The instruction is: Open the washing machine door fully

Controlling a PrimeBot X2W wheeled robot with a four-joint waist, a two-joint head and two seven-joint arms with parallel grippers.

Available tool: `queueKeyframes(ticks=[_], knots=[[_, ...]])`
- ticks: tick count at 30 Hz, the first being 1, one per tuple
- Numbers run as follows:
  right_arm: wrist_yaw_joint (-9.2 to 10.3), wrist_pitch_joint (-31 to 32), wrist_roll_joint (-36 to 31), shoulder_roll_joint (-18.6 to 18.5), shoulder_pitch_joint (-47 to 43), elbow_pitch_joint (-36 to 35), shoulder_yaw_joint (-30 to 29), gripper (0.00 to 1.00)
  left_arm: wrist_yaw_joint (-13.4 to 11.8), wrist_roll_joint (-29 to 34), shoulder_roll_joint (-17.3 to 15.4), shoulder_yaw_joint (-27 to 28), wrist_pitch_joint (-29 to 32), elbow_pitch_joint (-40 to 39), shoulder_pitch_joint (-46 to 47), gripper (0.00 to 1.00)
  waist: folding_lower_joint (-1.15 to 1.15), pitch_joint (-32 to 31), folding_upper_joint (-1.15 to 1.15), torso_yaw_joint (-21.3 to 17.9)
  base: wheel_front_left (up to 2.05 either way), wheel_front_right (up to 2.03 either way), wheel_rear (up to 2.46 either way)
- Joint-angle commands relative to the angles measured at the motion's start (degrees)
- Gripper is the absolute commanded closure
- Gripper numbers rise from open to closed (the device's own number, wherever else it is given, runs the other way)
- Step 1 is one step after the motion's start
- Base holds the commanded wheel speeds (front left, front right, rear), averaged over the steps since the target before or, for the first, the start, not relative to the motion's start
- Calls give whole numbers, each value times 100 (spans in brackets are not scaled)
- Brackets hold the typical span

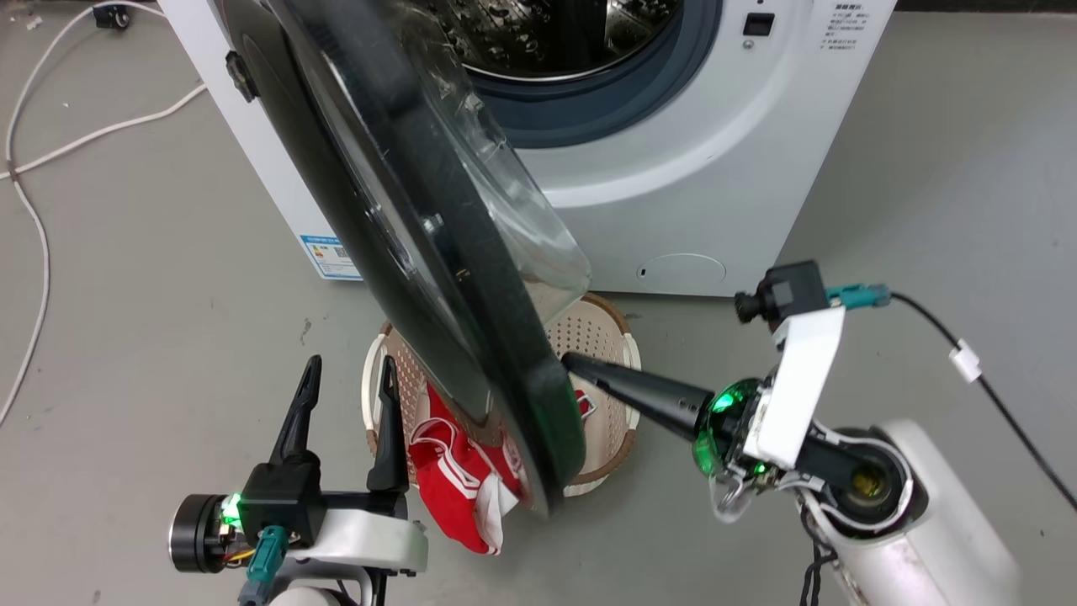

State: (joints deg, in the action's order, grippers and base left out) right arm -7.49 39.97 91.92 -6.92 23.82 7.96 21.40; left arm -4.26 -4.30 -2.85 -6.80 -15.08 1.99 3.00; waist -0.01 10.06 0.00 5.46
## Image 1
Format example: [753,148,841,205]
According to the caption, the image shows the right white camera bracket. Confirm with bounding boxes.
[745,306,846,470]

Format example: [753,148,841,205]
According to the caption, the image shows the thin black camera cable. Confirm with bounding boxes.
[889,290,1077,512]

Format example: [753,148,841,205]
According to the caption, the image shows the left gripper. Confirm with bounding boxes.
[168,354,410,574]

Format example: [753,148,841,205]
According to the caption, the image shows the left white camera bracket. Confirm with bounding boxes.
[290,505,429,577]

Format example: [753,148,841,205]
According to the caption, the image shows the white camera bracket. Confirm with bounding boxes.
[745,306,846,470]
[290,505,429,577]

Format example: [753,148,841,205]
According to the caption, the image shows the perforated beige laundry basket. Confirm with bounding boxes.
[362,292,642,497]

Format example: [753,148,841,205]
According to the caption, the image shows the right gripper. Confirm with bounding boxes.
[561,353,810,523]

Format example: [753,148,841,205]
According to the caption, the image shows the long white floor cable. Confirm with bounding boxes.
[0,2,169,426]

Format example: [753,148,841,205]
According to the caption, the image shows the teal cable connector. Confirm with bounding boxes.
[827,284,892,310]
[238,526,289,606]

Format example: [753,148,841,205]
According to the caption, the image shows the blue energy label sticker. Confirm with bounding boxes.
[300,234,363,281]

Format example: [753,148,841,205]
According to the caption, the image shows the right teal cable connector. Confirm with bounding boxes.
[827,284,892,310]

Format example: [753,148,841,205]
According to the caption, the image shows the black round washer door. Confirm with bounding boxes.
[215,0,592,518]

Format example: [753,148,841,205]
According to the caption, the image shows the left teal cable connector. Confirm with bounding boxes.
[238,526,289,606]

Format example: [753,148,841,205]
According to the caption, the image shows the red and white garment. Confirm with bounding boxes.
[408,383,598,556]

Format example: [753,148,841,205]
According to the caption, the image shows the white washing machine body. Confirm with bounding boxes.
[158,0,898,297]

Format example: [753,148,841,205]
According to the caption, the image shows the white cable clip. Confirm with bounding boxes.
[949,339,982,384]

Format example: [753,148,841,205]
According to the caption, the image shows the grey rubber door gasket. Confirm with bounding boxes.
[465,0,724,150]

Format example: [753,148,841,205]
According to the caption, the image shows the short white floor cable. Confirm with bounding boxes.
[0,82,208,181]

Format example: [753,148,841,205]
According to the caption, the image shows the steel washer drum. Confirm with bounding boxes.
[421,0,682,82]

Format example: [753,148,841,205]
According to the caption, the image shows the round filter cover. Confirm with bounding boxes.
[635,252,727,295]

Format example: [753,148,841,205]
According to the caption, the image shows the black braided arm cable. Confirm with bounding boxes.
[798,505,840,606]

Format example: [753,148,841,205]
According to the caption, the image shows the black door hinge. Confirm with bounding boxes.
[225,50,259,104]

